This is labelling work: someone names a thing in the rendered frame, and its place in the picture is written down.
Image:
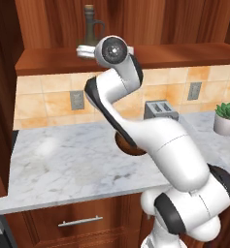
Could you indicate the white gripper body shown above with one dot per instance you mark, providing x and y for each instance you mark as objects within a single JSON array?
[{"x": 85, "y": 52}]

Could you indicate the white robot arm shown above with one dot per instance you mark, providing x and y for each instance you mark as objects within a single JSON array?
[{"x": 171, "y": 145}]

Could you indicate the dark olive bottle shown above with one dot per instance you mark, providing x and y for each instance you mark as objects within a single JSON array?
[{"x": 91, "y": 30}]

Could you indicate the brown mixing bowl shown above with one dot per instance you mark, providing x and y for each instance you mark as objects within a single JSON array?
[{"x": 127, "y": 149}]

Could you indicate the silver toaster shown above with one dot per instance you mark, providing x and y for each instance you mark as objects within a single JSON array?
[{"x": 160, "y": 110}]

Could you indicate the dark wooden tall panel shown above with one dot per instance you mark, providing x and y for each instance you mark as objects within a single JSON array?
[{"x": 1, "y": 97}]

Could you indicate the green plant in white pot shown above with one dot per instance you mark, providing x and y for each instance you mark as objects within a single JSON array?
[{"x": 226, "y": 121}]

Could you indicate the wooden drawer front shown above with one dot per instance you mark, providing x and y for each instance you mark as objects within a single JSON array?
[{"x": 97, "y": 210}]

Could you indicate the grey wall outlet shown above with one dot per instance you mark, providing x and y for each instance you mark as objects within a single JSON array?
[
  {"x": 77, "y": 100},
  {"x": 194, "y": 91}
]

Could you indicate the open wooden wall cabinet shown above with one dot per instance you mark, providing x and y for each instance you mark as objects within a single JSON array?
[{"x": 184, "y": 32}]

